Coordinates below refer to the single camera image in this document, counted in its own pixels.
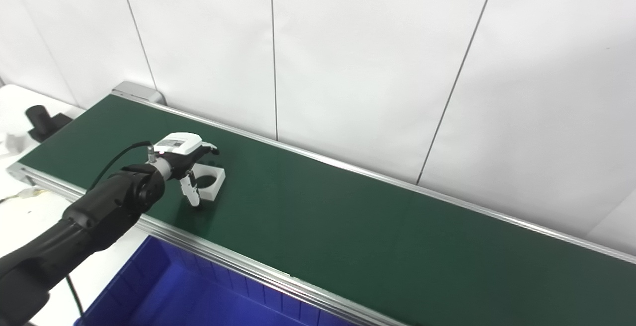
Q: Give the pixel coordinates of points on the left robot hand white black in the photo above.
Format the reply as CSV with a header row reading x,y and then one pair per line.
x,y
179,144

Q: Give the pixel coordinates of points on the white square part round hole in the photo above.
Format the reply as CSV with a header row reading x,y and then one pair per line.
x,y
211,194

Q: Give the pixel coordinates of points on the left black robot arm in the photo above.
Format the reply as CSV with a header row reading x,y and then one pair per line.
x,y
89,216

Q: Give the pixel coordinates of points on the grey conveyor end housing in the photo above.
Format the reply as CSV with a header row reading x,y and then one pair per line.
x,y
134,90

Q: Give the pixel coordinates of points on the blue plastic bin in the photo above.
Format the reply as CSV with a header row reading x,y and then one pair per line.
x,y
174,296

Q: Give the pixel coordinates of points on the black device on table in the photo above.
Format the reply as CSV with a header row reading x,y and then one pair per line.
x,y
42,120

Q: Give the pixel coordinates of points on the green conveyor belt aluminium frame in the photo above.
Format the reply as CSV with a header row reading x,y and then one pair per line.
x,y
348,216

